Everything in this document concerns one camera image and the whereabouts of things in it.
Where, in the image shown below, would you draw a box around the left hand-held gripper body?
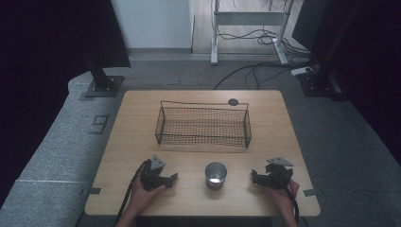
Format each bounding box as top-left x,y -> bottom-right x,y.
139,154 -> 168,192

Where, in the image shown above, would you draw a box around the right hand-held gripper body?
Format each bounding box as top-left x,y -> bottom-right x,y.
264,156 -> 295,190

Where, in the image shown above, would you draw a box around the person's right hand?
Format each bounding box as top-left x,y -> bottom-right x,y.
267,179 -> 301,210

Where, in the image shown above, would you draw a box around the person's left hand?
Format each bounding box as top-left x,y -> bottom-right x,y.
128,178 -> 167,216

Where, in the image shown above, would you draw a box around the metal cup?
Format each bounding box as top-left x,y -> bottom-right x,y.
204,161 -> 228,191

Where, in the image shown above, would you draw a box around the white power strip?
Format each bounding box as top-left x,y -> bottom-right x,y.
289,65 -> 315,77

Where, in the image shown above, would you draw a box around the black curtain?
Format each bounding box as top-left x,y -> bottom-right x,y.
291,0 -> 401,166
0,0 -> 131,210

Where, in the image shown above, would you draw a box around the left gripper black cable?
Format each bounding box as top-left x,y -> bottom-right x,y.
113,159 -> 152,227

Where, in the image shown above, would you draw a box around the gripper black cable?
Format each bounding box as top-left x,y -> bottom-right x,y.
113,159 -> 152,227
274,171 -> 301,223

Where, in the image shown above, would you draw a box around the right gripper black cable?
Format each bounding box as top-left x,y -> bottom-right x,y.
274,171 -> 301,223

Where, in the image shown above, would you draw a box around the black wire mesh basket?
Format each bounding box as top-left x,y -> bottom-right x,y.
154,99 -> 253,149

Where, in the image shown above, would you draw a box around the black stand with base plate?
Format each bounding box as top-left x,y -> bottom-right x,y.
82,51 -> 126,98
297,0 -> 349,102

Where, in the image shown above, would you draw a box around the black floor cables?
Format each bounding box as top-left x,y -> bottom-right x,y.
213,0 -> 318,91

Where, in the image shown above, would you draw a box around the white metal desk frame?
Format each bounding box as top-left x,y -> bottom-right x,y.
210,0 -> 295,66

